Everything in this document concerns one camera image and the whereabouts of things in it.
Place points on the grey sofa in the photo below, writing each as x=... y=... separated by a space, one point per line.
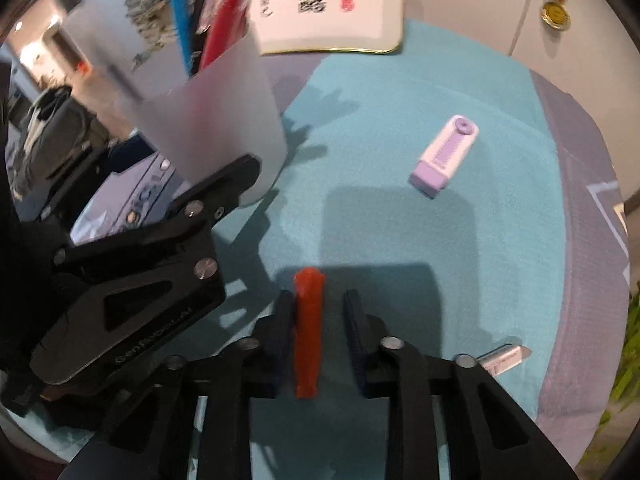
x=57 y=129

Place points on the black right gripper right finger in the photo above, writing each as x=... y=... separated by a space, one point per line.
x=488 y=435

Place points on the orange red marker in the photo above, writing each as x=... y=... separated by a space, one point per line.
x=309 y=283

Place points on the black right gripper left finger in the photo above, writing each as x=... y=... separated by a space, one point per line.
x=198 y=409

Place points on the blue pen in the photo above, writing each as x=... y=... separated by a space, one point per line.
x=182 y=18

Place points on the red pen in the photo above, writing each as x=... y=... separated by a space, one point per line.
x=225 y=19

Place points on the white calligraphy sign board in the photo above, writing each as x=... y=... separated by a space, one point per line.
x=290 y=26

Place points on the green plant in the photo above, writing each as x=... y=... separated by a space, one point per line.
x=625 y=389

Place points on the purple white eraser case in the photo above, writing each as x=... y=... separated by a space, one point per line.
x=443 y=157

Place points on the black marker pen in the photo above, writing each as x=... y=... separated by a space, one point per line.
x=197 y=37

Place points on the teal and purple desk mat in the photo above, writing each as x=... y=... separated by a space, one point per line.
x=524 y=244

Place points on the translucent white pen cup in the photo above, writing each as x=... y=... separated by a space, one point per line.
x=202 y=123

